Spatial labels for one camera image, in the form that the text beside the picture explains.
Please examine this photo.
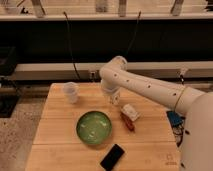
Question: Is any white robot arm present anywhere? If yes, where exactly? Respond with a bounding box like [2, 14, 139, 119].
[99, 56, 213, 171]

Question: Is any clear plastic cup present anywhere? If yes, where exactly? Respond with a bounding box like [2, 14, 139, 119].
[62, 82, 78, 104]

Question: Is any black smartphone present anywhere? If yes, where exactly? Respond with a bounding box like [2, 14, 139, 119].
[100, 144, 125, 171]

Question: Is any wall power socket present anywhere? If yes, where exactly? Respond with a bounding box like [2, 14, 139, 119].
[89, 70, 97, 82]

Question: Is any clear plastic bottle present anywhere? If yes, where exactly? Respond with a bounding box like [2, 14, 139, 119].
[111, 93, 120, 105]

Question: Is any right black hanging cable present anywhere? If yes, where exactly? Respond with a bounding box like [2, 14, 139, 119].
[124, 10, 142, 58]

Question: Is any left black hanging cable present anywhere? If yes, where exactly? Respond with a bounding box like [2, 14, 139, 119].
[62, 11, 82, 81]

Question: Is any blue power box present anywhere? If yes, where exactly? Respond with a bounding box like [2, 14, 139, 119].
[167, 111, 183, 127]

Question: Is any black floor cable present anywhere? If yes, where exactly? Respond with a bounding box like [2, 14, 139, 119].
[172, 124, 185, 148]

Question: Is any black hanging cable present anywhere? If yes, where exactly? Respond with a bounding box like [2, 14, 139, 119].
[62, 11, 82, 81]
[124, 10, 142, 58]

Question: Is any green bowl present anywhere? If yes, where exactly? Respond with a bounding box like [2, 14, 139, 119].
[76, 111, 112, 145]

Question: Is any white small box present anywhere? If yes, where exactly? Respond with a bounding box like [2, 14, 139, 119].
[121, 104, 140, 121]

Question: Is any red brown snack bar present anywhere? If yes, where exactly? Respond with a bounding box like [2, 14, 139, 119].
[121, 113, 135, 131]

